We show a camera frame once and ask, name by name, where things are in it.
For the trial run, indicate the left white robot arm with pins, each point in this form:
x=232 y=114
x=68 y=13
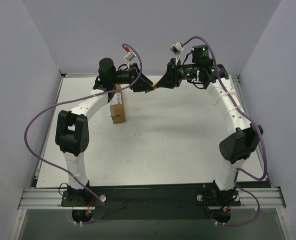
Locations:
x=72 y=131

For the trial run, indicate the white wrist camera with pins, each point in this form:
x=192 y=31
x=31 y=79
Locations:
x=176 y=49
x=129 y=56

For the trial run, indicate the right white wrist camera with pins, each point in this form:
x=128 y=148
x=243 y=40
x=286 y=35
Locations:
x=176 y=49

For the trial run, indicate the brown cardboard express box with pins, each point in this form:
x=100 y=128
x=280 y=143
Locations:
x=117 y=109

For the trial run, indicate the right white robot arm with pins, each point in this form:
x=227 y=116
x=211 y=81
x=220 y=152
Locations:
x=242 y=137

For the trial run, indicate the aluminium frame rail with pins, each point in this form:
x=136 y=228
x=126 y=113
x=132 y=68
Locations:
x=48 y=199

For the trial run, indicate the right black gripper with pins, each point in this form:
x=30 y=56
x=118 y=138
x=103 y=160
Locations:
x=173 y=74

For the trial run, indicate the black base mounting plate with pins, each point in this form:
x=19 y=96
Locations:
x=193 y=201

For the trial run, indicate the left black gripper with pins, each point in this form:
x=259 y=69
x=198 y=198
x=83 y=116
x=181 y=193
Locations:
x=135 y=77

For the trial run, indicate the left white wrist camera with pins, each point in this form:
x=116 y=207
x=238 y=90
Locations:
x=129 y=56

